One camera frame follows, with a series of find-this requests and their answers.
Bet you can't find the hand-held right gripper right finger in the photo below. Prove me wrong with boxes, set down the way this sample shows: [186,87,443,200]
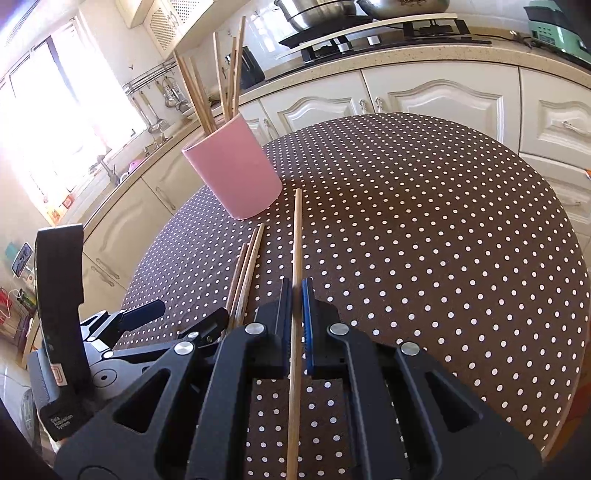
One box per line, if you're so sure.
[301,277,543,480]

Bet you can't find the wooden side shelf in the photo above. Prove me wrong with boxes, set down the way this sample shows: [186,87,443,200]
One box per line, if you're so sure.
[0,240,42,370]

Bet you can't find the green electric cooker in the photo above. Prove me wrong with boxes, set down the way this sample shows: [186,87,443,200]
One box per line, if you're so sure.
[524,0,591,63]

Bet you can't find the metal sink faucet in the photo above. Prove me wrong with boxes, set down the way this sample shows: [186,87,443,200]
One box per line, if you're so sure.
[90,154,121,188]

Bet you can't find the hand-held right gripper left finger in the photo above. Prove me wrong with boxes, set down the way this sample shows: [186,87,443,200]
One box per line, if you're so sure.
[55,277,295,480]

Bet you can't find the pink cup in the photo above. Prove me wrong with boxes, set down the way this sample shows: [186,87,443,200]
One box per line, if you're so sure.
[181,113,283,221]

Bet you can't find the kitchen window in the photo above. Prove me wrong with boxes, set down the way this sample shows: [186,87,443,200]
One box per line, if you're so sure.
[0,32,144,208]

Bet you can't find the white stove board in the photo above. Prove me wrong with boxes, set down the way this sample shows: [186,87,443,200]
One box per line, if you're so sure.
[277,13,460,58]

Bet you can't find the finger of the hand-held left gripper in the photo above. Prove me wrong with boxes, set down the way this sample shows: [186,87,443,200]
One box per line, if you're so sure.
[81,299,167,342]
[178,307,230,345]

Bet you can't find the steel wok with black handle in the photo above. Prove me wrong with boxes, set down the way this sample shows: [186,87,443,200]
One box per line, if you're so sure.
[356,0,451,20]

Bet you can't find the metal wall utensil rail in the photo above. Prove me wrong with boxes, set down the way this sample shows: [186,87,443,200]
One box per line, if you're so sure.
[122,62,178,90]

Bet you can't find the black electric kettle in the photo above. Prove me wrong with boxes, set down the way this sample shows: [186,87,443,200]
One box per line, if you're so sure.
[225,46,266,90]

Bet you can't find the steel kitchen sink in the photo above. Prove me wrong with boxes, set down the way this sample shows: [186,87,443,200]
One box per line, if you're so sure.
[99,159,162,190]

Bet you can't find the brown polka dot tablecloth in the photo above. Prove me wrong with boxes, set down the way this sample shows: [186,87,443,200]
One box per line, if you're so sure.
[113,112,583,480]

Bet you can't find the cream kitchen base cabinets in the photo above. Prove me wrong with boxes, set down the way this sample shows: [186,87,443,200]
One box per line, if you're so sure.
[46,60,591,324]

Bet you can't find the black power cord with plug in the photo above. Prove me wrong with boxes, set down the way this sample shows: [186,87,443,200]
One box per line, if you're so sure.
[489,30,546,49]

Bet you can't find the hanging metal ladle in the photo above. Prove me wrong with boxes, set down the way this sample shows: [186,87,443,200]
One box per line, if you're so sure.
[139,92,169,134]

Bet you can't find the cream lattice wall cabinets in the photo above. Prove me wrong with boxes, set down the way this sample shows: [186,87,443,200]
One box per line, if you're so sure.
[115,0,218,58]

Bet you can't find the beige stone kitchen countertop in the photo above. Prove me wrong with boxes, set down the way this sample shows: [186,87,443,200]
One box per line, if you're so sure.
[60,39,591,222]

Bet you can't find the black gas stove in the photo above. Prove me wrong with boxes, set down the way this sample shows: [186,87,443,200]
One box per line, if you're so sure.
[277,11,492,63]

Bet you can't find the stainless steel steamer pot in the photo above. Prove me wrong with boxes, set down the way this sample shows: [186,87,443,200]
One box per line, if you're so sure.
[274,0,358,29]

